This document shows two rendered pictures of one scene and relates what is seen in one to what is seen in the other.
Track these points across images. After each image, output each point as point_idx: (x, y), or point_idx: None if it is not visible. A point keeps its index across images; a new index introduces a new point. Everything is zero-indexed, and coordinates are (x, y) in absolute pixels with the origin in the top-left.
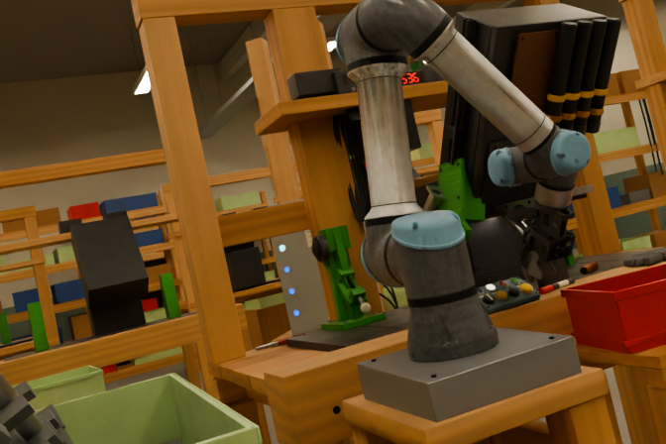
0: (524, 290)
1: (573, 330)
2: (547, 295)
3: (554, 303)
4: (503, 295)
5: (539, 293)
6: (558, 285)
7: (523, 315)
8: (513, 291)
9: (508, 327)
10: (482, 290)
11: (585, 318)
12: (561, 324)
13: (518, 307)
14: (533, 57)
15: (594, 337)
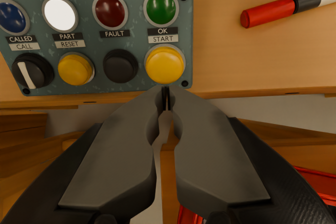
0: (150, 77)
1: (232, 96)
2: (230, 61)
3: (218, 93)
4: (73, 84)
5: (191, 86)
6: (312, 8)
7: (129, 98)
8: (110, 78)
9: (91, 100)
10: (23, 26)
11: (185, 217)
12: (214, 96)
13: (117, 96)
14: None
15: (177, 221)
